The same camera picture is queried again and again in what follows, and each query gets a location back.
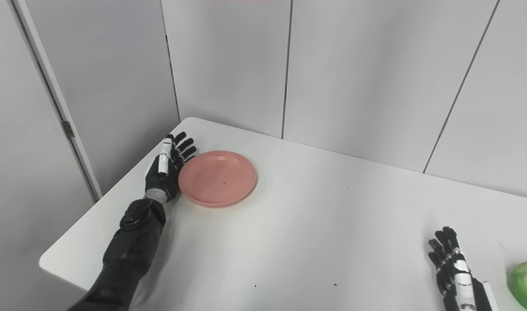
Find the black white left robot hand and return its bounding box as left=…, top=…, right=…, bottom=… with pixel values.
left=144, top=131, right=197, bottom=203

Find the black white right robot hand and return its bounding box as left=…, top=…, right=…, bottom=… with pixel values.
left=428, top=226, right=499, bottom=311

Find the pink round plate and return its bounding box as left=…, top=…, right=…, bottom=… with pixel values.
left=178, top=150, right=258, bottom=208

